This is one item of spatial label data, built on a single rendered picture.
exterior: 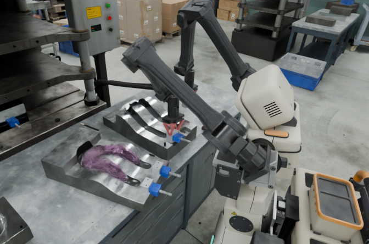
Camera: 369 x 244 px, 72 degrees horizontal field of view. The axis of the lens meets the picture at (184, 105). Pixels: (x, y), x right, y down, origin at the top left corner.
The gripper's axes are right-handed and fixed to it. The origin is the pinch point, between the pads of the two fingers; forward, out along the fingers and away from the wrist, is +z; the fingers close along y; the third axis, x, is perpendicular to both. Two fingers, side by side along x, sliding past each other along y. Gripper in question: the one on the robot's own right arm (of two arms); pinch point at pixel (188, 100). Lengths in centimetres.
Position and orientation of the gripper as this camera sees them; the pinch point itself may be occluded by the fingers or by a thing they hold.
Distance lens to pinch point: 151.6
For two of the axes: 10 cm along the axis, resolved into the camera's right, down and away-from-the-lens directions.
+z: -0.4, 8.5, 5.2
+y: -6.0, 4.0, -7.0
